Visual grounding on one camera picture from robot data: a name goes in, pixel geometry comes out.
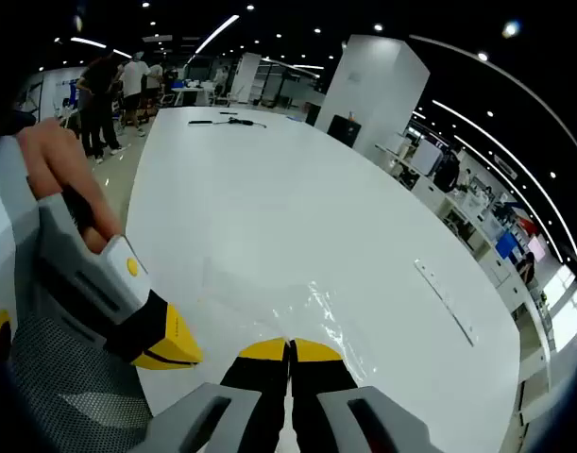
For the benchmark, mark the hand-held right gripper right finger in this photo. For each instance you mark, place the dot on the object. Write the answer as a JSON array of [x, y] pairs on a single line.
[[330, 406]]

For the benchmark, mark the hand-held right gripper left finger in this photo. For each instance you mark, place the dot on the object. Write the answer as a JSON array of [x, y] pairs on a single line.
[[250, 406]]

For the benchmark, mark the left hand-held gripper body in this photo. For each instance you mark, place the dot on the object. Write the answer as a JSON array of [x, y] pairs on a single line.
[[5, 226]]

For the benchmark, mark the clear plastic food packaging bag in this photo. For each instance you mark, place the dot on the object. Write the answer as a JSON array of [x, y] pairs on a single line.
[[326, 321], [241, 297]]

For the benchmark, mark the person's left hand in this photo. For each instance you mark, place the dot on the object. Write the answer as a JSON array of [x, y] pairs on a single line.
[[56, 156]]

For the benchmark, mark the grey mesh office chair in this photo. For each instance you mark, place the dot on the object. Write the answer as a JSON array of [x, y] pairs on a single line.
[[75, 406]]

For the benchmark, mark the long white ruler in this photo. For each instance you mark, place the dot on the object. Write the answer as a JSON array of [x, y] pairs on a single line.
[[444, 302]]

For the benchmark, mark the black bar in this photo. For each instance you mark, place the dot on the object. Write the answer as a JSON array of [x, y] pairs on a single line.
[[200, 122]]

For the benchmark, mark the small black pen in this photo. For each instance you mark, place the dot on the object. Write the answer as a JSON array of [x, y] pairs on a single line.
[[229, 112]]

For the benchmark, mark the white desk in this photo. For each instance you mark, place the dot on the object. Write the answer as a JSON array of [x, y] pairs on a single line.
[[191, 94]]

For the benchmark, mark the white counter cabinets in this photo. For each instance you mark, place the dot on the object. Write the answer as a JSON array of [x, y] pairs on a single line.
[[486, 255]]

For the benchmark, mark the blue storage box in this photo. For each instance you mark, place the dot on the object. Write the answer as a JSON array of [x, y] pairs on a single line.
[[506, 245]]

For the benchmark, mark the white box appliance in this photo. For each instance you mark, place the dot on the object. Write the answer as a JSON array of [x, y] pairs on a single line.
[[427, 158]]

